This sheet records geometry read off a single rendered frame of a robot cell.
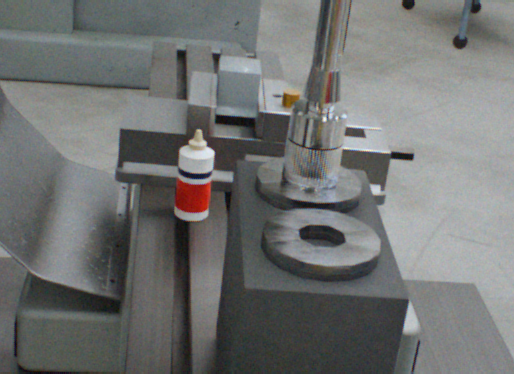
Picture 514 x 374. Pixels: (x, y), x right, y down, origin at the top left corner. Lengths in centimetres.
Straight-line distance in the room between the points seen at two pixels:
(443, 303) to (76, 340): 56
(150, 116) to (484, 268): 202
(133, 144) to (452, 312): 54
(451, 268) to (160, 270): 211
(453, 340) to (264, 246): 70
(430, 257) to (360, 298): 244
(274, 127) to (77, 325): 34
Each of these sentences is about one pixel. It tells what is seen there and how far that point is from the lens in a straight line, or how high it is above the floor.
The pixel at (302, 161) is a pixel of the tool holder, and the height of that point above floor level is 114.
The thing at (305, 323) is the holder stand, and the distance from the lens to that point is 69.
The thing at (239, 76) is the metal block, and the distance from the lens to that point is 122.
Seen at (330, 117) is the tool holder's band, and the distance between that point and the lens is 77.
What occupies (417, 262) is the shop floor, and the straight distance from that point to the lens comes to 308.
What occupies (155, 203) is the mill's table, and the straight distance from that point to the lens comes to 118.
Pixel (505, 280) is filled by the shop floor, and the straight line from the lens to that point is 310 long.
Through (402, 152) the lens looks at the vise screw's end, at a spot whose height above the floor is 97.
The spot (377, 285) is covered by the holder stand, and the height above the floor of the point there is 110.
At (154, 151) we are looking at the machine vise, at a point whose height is 96.
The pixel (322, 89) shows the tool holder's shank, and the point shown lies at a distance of 77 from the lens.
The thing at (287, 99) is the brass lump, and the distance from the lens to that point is 122.
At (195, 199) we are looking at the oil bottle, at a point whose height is 95.
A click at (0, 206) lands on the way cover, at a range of 117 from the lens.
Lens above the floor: 145
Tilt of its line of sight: 25 degrees down
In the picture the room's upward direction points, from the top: 8 degrees clockwise
